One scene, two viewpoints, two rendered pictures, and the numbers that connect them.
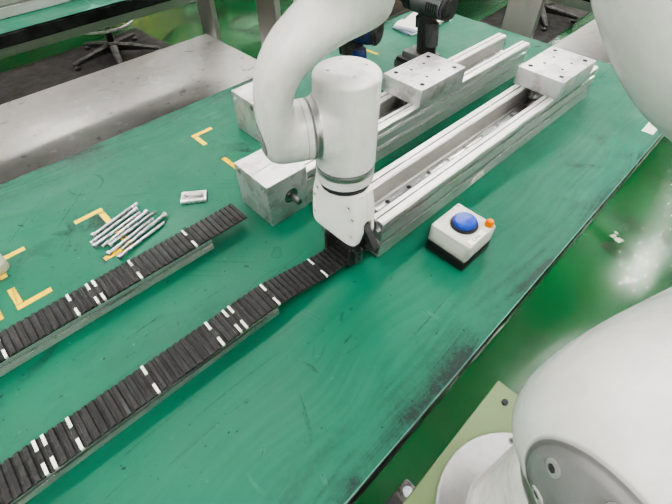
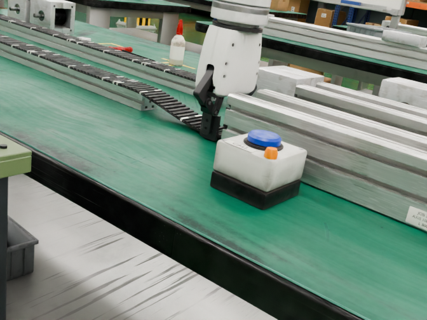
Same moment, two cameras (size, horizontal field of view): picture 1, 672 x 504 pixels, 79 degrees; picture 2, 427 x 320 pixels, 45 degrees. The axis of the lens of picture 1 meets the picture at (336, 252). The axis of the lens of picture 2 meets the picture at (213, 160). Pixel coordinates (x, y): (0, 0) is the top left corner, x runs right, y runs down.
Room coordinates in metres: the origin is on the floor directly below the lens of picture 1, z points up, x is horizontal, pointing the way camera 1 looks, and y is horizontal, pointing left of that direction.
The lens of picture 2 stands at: (0.33, -0.78, 1.02)
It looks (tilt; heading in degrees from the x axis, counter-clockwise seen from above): 20 degrees down; 80
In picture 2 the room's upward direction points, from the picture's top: 9 degrees clockwise
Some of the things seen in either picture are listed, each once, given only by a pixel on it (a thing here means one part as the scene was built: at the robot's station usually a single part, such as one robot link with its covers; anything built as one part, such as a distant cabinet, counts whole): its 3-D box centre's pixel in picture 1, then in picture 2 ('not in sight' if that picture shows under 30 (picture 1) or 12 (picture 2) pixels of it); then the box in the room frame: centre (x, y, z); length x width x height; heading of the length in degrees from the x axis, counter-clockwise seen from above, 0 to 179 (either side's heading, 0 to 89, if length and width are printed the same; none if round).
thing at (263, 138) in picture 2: (464, 222); (264, 141); (0.49, -0.22, 0.84); 0.04 x 0.04 x 0.02
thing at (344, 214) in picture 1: (344, 200); (232, 56); (0.48, -0.01, 0.91); 0.10 x 0.07 x 0.11; 43
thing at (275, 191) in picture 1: (276, 187); (281, 98); (0.60, 0.11, 0.83); 0.12 x 0.09 x 0.10; 43
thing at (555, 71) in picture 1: (552, 77); not in sight; (0.95, -0.51, 0.87); 0.16 x 0.11 x 0.07; 133
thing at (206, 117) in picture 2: (360, 253); (206, 118); (0.45, -0.04, 0.82); 0.03 x 0.03 x 0.07; 43
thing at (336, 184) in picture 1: (344, 167); (240, 14); (0.48, -0.01, 0.97); 0.09 x 0.08 x 0.03; 43
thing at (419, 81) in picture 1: (422, 84); not in sight; (0.92, -0.20, 0.87); 0.16 x 0.11 x 0.07; 133
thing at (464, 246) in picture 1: (456, 233); (262, 166); (0.50, -0.21, 0.81); 0.10 x 0.08 x 0.06; 43
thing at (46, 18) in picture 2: not in sight; (49, 15); (0.06, 0.89, 0.83); 0.11 x 0.10 x 0.10; 46
